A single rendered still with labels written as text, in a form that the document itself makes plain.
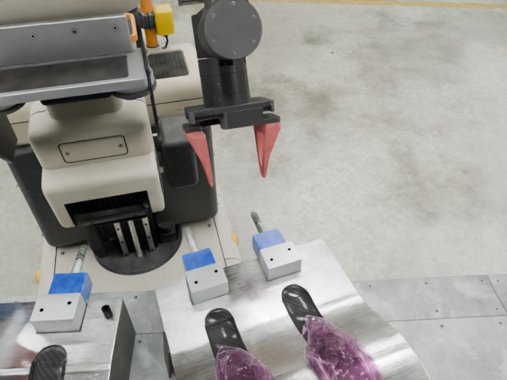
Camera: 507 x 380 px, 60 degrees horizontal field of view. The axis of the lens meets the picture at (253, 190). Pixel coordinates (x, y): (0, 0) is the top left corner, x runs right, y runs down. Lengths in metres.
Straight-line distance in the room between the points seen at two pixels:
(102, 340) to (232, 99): 0.32
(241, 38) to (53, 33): 0.39
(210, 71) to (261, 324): 0.32
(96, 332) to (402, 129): 2.11
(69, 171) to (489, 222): 1.68
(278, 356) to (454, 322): 0.28
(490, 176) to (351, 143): 0.66
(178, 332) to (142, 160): 0.43
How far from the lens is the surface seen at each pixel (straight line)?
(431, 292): 0.73
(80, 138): 0.89
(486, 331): 0.73
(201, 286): 0.59
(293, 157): 2.17
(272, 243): 0.65
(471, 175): 2.30
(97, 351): 0.57
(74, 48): 0.77
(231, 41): 0.45
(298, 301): 0.62
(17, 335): 0.61
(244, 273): 0.64
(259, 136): 0.58
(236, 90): 0.52
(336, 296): 0.62
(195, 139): 0.51
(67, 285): 0.61
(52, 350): 0.59
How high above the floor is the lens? 1.37
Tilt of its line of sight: 44 degrees down
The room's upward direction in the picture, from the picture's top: straight up
